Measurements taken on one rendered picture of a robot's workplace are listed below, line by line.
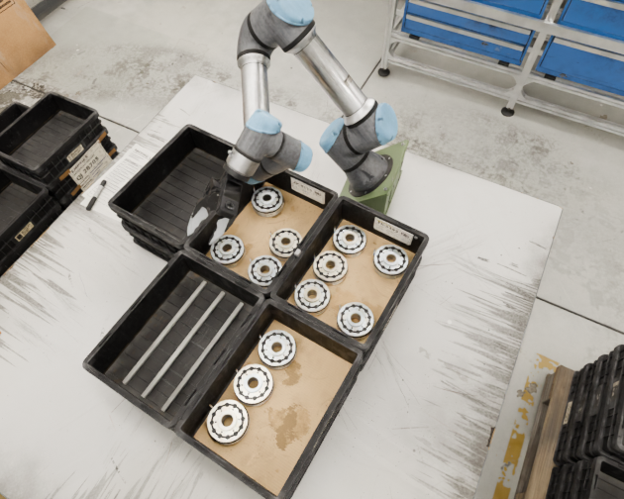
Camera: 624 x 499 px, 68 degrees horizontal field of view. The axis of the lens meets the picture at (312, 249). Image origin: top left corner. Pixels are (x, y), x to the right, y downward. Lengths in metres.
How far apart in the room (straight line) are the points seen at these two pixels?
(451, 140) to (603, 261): 1.05
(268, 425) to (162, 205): 0.79
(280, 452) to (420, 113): 2.32
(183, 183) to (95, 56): 2.25
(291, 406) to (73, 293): 0.84
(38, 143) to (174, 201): 1.07
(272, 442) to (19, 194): 1.75
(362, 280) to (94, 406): 0.85
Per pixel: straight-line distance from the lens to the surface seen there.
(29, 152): 2.51
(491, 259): 1.66
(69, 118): 2.58
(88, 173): 2.46
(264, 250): 1.44
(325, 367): 1.28
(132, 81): 3.48
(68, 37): 4.06
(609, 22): 2.86
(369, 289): 1.37
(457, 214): 1.73
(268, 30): 1.37
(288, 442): 1.25
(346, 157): 1.54
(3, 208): 2.52
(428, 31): 3.06
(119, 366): 1.40
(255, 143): 1.12
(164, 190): 1.65
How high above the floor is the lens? 2.06
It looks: 60 degrees down
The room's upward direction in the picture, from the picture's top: 2 degrees counter-clockwise
